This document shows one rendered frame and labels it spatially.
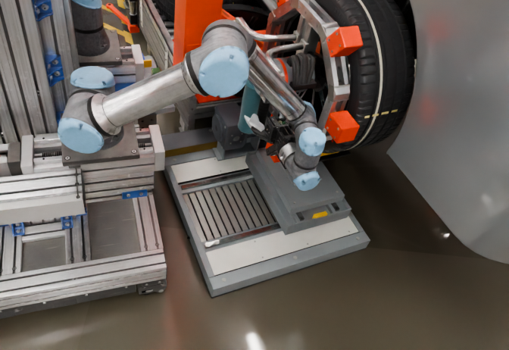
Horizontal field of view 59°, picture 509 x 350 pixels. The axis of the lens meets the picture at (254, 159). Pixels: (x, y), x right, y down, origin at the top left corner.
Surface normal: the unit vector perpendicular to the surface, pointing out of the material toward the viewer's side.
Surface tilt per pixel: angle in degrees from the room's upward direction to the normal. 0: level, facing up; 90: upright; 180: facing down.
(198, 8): 90
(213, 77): 86
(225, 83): 86
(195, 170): 0
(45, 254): 0
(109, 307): 0
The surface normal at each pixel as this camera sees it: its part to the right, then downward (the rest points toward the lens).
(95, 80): 0.15, -0.78
